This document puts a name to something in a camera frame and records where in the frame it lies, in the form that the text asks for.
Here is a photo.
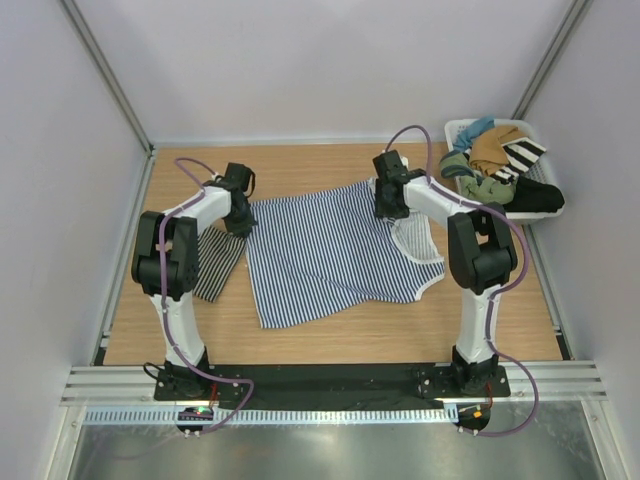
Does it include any white plastic laundry basket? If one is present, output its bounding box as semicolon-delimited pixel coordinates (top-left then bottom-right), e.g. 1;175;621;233
444;117;565;224

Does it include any aluminium corner post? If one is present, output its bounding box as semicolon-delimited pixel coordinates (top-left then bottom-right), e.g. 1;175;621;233
511;0;594;120
59;0;154;156

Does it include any aluminium front rail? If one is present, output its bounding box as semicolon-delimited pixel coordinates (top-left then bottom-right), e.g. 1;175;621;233
61;361;606;411

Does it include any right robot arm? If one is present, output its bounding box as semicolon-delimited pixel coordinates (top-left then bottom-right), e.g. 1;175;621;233
373;150;518;396

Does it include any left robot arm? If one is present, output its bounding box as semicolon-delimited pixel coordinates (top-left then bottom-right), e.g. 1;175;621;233
131;157;256;400

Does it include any right aluminium corner post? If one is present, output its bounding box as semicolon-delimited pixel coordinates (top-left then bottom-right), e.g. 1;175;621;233
511;0;594;120

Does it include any teal blue garment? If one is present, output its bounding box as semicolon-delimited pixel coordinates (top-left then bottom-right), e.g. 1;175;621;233
452;116;495;152

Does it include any olive green garment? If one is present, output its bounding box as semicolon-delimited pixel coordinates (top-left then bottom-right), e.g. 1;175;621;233
439;151;516;205

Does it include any wide black white striped garment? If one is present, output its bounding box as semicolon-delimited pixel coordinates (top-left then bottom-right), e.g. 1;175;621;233
491;138;547;184

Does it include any perforated cable duct strip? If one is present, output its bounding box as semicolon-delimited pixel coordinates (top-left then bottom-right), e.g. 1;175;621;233
84;405;458;426

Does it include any blue white striped tank top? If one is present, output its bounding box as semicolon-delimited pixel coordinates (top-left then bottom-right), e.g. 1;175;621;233
247;179;446;329

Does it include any left aluminium corner post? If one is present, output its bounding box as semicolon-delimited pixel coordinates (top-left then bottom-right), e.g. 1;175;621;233
59;0;154;156

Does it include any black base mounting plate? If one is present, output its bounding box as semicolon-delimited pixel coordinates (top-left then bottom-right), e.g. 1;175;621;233
154;363;511;409

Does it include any tan brown garment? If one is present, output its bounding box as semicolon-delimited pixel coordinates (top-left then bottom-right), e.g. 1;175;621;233
469;125;526;176

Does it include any black white striped tank top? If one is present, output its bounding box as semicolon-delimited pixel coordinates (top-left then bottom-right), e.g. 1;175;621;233
193;226;246;303

